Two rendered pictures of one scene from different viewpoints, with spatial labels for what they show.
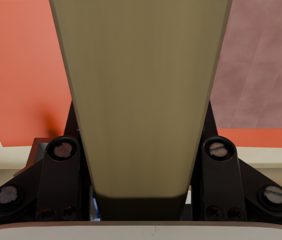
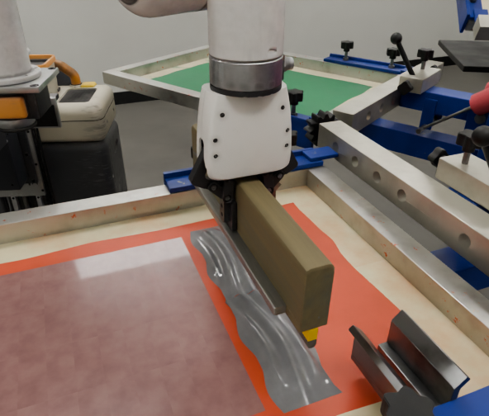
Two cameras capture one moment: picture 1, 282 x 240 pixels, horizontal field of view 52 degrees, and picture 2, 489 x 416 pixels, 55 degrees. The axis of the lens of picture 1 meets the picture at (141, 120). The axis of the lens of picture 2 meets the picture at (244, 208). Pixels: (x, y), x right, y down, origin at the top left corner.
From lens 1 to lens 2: 46 cm
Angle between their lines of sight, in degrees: 21
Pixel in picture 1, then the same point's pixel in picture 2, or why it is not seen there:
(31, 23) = not seen: hidden behind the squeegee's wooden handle
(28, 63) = not seen: hidden behind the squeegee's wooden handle
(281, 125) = (106, 254)
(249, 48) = (163, 286)
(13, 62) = not seen: hidden behind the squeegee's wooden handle
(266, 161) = (97, 230)
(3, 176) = (287, 182)
